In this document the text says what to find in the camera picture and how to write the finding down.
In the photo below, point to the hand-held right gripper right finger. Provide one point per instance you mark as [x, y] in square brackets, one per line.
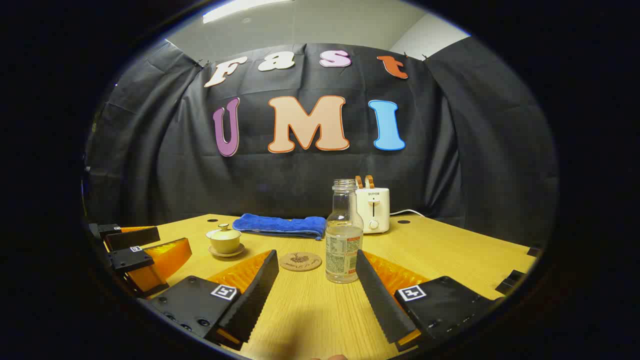
[382, 300]

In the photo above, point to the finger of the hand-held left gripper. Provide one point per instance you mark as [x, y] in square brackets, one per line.
[132, 239]
[127, 260]

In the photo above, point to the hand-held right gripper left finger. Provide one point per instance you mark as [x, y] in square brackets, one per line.
[250, 300]

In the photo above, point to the round cork coaster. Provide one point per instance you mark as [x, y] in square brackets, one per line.
[300, 262]

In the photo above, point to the clear plastic water bottle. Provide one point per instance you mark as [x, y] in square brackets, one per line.
[344, 250]

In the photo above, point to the yellow teacup lid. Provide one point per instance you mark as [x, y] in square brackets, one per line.
[224, 233]

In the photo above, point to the yellow ceramic saucer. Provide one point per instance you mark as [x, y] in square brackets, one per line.
[227, 254]

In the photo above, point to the folded blue towel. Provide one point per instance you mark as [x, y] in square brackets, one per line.
[280, 225]

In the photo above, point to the white toaster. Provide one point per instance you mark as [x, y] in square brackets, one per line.
[377, 210]

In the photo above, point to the toast bread slice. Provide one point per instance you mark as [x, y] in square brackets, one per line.
[359, 182]
[369, 181]

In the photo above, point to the black backdrop cloth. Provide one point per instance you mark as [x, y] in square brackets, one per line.
[300, 175]

